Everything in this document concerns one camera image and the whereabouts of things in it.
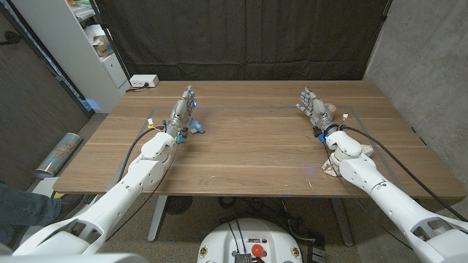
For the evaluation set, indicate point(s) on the red emergency stop button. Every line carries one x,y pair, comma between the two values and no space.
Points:
257,250

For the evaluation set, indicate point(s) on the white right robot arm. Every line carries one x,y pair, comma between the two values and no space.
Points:
387,197

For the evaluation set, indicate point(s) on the black fabric curtain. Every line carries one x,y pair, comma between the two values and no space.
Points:
241,36

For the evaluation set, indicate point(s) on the white shelf cabinet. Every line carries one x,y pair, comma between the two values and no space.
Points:
62,47

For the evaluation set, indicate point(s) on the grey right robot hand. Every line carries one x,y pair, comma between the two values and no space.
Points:
317,109

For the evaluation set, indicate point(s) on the person leg in jeans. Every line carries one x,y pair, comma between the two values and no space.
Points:
25,212

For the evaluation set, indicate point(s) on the small blue plastic object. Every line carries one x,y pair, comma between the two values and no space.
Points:
197,127

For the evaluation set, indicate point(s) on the white power strip box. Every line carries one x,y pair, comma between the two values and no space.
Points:
143,80

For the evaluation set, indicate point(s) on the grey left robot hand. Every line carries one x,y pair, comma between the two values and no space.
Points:
181,115

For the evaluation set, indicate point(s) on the white leaf-print pen bag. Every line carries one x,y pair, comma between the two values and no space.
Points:
330,170

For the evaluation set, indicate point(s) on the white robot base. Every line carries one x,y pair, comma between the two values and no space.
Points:
223,244

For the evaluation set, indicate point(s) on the rolled silver cylinder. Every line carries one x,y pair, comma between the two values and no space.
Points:
58,155

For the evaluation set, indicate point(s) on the black round floor object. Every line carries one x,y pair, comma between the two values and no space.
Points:
178,204

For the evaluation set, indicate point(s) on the grey table leg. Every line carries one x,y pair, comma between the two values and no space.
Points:
157,219
342,223

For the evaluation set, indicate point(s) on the cardboard box with blue tape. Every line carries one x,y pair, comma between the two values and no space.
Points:
103,47

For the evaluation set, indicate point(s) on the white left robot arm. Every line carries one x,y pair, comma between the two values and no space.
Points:
128,182

